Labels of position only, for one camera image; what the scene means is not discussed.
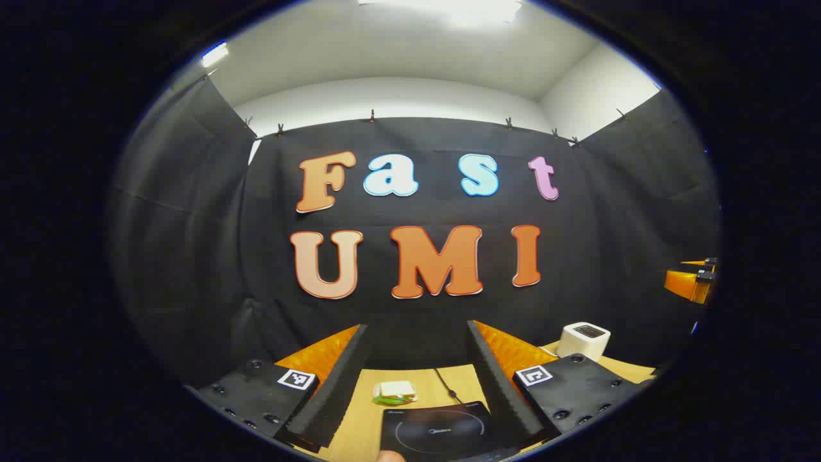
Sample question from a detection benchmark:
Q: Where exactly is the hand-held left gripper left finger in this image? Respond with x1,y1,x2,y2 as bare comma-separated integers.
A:
183,324,371,450

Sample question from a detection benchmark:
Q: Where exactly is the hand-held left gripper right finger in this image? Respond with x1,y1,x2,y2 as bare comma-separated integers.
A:
466,320,656,453

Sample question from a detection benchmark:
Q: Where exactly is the black induction cooktop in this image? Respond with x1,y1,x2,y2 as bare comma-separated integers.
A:
380,401,514,462

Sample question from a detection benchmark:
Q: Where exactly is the sandwich with lettuce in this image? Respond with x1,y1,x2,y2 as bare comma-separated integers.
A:
373,381,418,406

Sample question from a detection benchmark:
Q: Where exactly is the white toaster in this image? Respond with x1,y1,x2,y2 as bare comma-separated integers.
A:
555,322,611,362

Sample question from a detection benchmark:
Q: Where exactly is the black cooktop power cable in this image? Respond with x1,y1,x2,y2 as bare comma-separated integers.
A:
433,368,464,404

